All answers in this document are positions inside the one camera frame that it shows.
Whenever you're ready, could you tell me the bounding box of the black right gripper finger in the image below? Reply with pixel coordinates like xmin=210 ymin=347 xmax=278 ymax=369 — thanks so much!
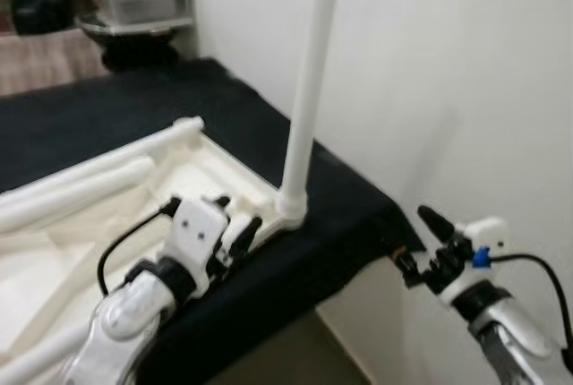
xmin=391 ymin=244 xmax=431 ymax=290
xmin=415 ymin=203 xmax=458 ymax=249

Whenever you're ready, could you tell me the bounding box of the white plastic children table top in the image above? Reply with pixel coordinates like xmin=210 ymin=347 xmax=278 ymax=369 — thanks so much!
xmin=0 ymin=116 xmax=311 ymax=385

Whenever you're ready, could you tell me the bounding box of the black tablecloth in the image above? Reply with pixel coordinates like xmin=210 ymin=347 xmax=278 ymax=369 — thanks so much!
xmin=0 ymin=57 xmax=427 ymax=385

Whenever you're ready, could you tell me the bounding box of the black round bowl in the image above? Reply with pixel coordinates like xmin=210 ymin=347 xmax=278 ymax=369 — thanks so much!
xmin=74 ymin=13 xmax=196 ymax=74

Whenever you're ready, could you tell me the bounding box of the beige cloth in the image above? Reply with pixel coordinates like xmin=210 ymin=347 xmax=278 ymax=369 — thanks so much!
xmin=0 ymin=27 xmax=115 ymax=99

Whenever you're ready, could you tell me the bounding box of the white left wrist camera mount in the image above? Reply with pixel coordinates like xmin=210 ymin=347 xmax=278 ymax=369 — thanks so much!
xmin=168 ymin=194 xmax=233 ymax=298

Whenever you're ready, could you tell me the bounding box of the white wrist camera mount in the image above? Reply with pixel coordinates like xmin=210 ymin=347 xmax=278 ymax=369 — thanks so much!
xmin=437 ymin=216 xmax=510 ymax=307
xmin=168 ymin=194 xmax=233 ymax=298

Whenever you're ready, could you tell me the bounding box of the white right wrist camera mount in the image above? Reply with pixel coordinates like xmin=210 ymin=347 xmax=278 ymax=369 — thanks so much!
xmin=437 ymin=216 xmax=510 ymax=307

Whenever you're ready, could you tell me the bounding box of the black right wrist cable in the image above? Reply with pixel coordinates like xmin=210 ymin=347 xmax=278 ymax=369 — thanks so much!
xmin=472 ymin=246 xmax=573 ymax=355

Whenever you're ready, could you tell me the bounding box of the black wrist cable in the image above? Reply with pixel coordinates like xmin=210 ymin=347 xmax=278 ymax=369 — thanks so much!
xmin=96 ymin=195 xmax=182 ymax=298
xmin=472 ymin=246 xmax=573 ymax=355

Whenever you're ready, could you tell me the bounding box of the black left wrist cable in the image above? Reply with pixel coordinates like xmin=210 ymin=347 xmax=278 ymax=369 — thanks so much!
xmin=96 ymin=195 xmax=182 ymax=298

